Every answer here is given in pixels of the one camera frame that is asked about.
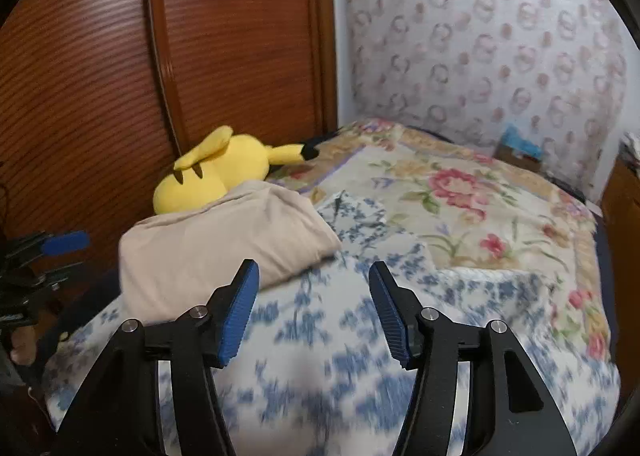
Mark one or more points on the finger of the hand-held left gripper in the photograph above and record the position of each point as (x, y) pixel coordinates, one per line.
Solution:
(45, 275)
(65, 241)

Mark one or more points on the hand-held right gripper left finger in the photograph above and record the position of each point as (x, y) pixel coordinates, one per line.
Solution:
(240, 316)

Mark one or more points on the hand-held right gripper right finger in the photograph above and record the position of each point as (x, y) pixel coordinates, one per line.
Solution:
(390, 316)

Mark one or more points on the beige printed t-shirt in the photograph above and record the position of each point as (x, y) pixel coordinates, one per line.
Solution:
(225, 236)

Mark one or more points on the person's left hand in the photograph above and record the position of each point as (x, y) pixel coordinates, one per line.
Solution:
(22, 348)

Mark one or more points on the pink floral quilt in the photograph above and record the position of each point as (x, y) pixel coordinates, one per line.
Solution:
(475, 206)

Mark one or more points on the yellow plush toy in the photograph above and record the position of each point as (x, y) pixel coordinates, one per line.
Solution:
(215, 171)

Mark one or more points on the teal cloth on box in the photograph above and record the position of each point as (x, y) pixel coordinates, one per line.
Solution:
(520, 139)

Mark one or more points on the wooden cabinet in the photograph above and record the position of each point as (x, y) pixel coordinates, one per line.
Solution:
(622, 216)

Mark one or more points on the wooden louvered wardrobe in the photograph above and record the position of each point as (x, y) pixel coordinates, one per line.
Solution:
(225, 36)

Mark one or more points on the circle patterned sheer curtain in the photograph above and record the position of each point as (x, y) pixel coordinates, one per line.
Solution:
(475, 36)

